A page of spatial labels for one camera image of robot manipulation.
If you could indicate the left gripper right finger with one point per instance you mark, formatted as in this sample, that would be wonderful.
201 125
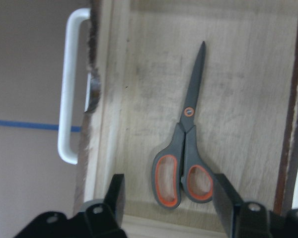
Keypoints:
239 219

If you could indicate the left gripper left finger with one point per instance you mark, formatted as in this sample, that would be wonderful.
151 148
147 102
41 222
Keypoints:
104 216

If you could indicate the grey orange scissors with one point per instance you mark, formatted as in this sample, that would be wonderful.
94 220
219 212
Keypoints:
179 167

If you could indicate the white drawer handle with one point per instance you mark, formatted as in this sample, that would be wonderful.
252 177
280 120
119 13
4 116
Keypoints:
73 25

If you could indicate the brown wooden drawer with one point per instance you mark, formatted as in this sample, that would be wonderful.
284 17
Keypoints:
247 112

